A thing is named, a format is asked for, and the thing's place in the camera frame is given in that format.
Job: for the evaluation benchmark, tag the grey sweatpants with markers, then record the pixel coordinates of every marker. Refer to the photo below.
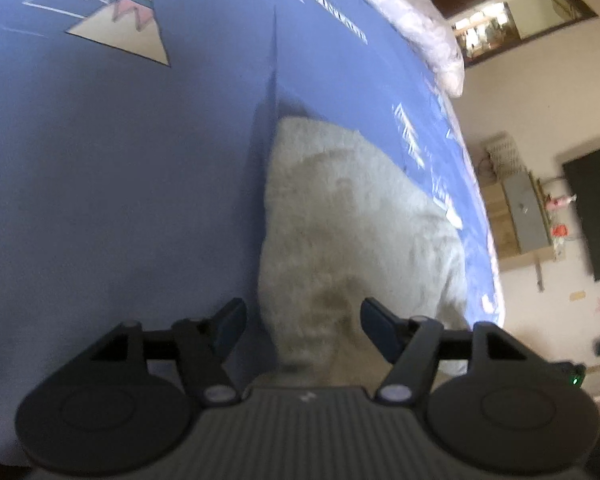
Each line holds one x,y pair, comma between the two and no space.
343,223

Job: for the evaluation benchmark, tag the black wall television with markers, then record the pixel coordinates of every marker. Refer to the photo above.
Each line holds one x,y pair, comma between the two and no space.
583,177

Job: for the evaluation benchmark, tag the white lace bed skirt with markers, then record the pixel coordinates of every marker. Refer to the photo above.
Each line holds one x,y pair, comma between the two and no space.
422,24

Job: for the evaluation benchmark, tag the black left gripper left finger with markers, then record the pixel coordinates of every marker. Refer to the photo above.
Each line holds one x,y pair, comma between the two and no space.
202,346

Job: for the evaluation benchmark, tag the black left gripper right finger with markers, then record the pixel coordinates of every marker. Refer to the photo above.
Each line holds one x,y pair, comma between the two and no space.
409,346

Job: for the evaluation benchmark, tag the wooden wall shelf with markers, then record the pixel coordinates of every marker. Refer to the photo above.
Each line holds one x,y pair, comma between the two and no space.
505,241

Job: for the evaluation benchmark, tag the blue patterned bed sheet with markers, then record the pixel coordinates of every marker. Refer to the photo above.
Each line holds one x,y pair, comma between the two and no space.
134,137

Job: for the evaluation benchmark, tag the grey electrical box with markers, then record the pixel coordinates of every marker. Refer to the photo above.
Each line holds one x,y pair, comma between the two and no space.
526,210

